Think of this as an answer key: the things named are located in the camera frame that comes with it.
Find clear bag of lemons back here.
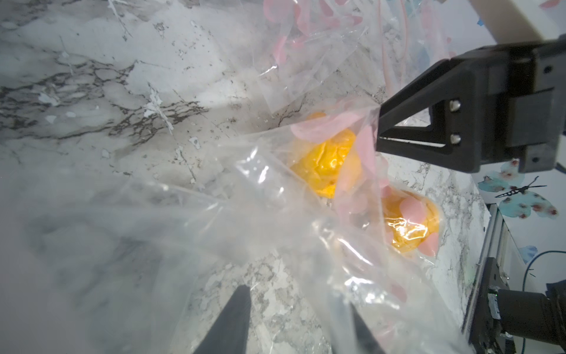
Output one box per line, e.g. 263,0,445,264
242,1,450,112

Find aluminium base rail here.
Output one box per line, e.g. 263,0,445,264
462,204,510,353

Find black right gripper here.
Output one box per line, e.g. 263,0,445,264
375,37,565,173

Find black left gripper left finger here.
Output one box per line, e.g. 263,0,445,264
193,285,251,354

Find clear bag of lemons front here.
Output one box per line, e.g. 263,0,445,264
1,101,472,353

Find clear bag of lemons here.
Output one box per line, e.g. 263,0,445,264
242,1,450,112
1,101,472,353

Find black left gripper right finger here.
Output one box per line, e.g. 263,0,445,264
349,303,385,354

